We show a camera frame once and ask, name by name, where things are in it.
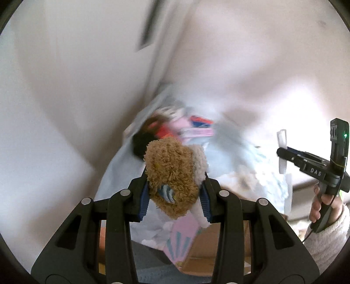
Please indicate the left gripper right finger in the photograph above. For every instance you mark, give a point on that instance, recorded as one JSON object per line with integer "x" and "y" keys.
{"x": 208, "y": 197}

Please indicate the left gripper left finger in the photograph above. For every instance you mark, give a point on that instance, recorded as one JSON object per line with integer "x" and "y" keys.
{"x": 140, "y": 197}

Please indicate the brown plush toy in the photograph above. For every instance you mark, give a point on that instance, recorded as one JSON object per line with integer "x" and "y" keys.
{"x": 175, "y": 174}

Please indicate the long pink box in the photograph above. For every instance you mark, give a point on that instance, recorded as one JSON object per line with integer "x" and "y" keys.
{"x": 195, "y": 132}

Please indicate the right forearm fluffy sleeve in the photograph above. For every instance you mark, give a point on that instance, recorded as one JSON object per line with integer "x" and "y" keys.
{"x": 326, "y": 245}

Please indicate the right hand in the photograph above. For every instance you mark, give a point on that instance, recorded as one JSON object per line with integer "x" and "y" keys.
{"x": 319, "y": 200}

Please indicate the red small box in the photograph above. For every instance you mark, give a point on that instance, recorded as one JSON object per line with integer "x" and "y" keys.
{"x": 164, "y": 131}

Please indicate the cardboard box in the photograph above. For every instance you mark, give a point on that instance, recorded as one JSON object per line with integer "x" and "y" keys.
{"x": 191, "y": 248}

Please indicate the red blue pink box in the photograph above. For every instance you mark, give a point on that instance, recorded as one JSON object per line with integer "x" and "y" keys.
{"x": 200, "y": 122}

